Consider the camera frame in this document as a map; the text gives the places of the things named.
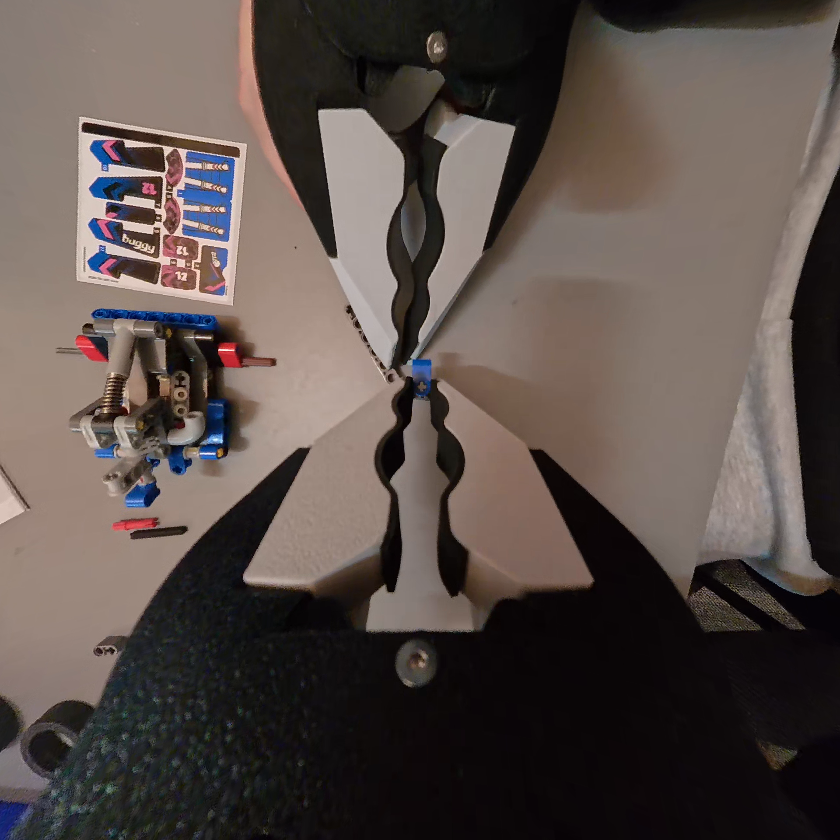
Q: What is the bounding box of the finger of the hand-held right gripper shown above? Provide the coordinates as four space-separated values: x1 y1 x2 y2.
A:
318 108 413 370
410 112 517 363

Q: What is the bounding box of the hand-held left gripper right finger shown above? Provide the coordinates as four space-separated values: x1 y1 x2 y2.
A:
427 381 596 598

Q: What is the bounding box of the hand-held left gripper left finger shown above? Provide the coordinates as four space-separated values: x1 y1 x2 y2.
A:
243 379 417 596

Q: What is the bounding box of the dark grey angled lego beam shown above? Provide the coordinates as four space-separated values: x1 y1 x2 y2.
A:
346 304 400 383

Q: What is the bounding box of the grey and blue lego chassis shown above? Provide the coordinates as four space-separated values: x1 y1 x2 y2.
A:
56 308 278 509

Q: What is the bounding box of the lego sticker sheet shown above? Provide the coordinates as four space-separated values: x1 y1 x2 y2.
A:
77 117 248 307

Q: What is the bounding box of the closed lego instruction booklet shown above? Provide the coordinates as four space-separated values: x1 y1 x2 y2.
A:
0 466 30 526

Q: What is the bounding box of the person's right hand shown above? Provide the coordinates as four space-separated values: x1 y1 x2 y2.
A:
238 0 309 204

